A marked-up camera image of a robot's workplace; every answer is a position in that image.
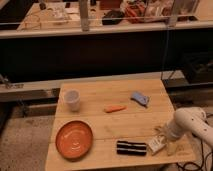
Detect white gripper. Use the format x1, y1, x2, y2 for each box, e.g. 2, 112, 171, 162
154, 120, 182, 156

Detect small white bottle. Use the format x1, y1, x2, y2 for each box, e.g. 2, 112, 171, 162
148, 135, 166, 155

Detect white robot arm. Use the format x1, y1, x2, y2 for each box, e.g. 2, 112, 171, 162
149, 107, 213, 155

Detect black white striped cloth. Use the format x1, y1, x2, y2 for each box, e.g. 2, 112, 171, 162
116, 140, 147, 156

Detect orange toy carrot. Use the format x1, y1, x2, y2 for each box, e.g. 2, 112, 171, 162
104, 106, 126, 113

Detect black box at right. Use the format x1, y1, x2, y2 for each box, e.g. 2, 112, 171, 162
181, 52, 213, 83

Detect orange plate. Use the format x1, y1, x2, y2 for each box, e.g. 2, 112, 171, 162
55, 120, 93, 160

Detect translucent plastic cup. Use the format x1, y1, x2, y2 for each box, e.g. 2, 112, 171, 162
63, 90, 80, 112

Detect red tool on bench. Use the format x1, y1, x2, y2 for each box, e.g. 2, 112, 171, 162
125, 4, 145, 24

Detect black bag on bench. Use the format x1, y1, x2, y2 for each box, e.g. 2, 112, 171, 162
102, 10, 124, 25

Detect black cable on floor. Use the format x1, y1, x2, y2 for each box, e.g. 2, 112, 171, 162
176, 133, 213, 171

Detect grey metal post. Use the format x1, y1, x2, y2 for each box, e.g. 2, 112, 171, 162
79, 0, 89, 31

